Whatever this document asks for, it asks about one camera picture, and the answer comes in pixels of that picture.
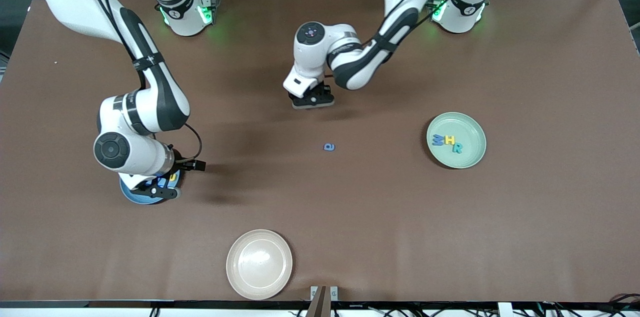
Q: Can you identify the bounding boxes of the blue plate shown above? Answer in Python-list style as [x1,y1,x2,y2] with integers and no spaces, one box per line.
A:
[120,171,183,206]

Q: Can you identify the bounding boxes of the beige plate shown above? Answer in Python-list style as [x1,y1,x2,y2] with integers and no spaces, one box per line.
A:
[226,229,294,301]

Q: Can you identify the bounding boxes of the pale green plate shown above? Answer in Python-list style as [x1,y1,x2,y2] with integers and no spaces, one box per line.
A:
[426,111,487,170]

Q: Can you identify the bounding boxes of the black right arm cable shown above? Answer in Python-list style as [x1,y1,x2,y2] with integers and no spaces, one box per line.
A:
[75,0,204,162]

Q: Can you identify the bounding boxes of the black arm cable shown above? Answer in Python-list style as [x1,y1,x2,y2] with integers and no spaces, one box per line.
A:
[365,0,477,49]
[75,0,204,162]

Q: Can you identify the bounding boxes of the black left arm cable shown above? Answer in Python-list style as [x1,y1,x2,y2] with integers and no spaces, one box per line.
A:
[365,0,477,49]

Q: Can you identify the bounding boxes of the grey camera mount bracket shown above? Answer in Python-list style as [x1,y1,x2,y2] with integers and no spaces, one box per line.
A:
[306,285,339,317]

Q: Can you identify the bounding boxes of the black cables below table edge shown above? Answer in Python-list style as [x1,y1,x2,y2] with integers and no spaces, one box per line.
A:
[542,293,640,317]

